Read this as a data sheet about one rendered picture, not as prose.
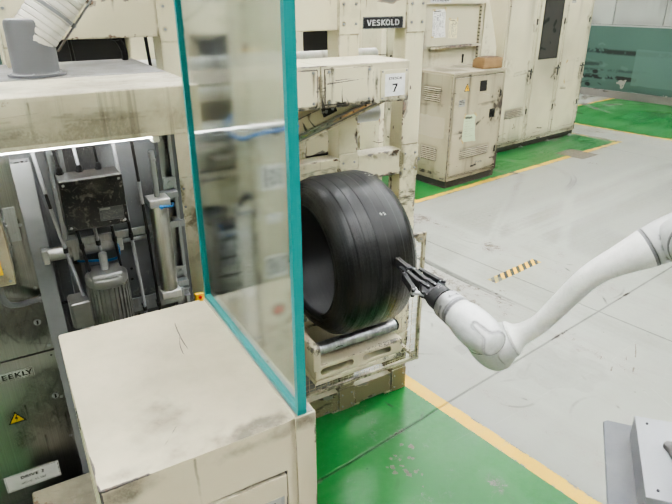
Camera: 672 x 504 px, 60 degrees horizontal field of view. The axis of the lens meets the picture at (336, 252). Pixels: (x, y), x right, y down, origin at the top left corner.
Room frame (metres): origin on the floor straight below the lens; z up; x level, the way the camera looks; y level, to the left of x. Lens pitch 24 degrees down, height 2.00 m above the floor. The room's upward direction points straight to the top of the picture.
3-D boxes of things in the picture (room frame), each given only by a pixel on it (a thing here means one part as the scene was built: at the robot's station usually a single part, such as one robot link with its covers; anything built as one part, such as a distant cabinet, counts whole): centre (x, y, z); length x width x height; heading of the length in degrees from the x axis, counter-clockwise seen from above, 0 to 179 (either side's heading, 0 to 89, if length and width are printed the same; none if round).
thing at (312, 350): (1.76, 0.16, 0.90); 0.40 x 0.03 x 0.10; 30
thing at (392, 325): (1.73, -0.07, 0.90); 0.35 x 0.05 x 0.05; 120
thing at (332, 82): (2.17, 0.05, 1.71); 0.61 x 0.25 x 0.15; 120
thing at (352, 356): (1.73, -0.06, 0.83); 0.36 x 0.09 x 0.06; 120
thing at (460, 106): (6.68, -1.41, 0.62); 0.91 x 0.58 x 1.25; 129
